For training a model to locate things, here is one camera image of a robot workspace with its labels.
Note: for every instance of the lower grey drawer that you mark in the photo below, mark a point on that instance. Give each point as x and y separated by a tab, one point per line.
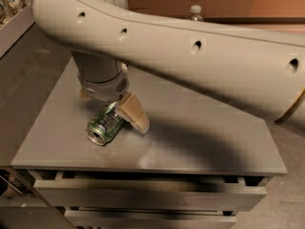
144	220

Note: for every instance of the grey tray with snacks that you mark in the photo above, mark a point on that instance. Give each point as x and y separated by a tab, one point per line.
15	28

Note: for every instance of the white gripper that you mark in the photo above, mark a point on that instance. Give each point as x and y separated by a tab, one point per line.
106	90

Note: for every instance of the dark side counter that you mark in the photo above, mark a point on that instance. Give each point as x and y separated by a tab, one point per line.
28	73

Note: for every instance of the grey drawer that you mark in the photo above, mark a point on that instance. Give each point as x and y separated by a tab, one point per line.
147	191
144	220

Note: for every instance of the green soda can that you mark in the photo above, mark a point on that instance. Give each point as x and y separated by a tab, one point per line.
102	129

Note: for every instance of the clear plastic water bottle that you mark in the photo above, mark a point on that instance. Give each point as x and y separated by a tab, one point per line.
195	13

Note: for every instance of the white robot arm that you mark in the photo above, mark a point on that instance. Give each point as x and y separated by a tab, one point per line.
259	72

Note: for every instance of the grey drawer cabinet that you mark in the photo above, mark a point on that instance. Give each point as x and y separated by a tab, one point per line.
189	134

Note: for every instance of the upper grey drawer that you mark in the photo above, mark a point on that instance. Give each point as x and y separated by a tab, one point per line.
147	191

